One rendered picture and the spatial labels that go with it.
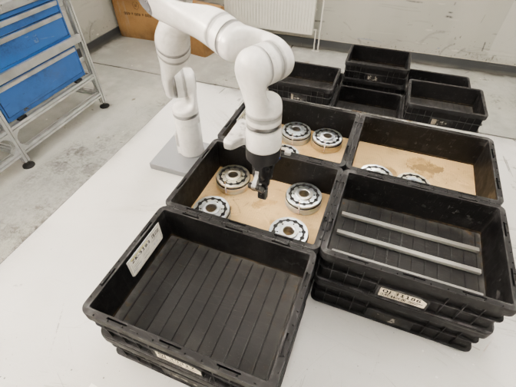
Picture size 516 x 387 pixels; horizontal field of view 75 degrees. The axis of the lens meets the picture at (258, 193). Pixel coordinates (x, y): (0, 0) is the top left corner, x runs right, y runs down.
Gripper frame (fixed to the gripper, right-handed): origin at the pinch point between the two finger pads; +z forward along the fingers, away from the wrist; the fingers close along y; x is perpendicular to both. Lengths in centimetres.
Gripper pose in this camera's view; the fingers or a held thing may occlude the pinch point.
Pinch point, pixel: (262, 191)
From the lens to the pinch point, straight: 80.4
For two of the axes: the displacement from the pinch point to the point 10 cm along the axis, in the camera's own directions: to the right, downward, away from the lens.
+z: 0.0, 7.0, 7.1
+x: -9.3, -2.6, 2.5
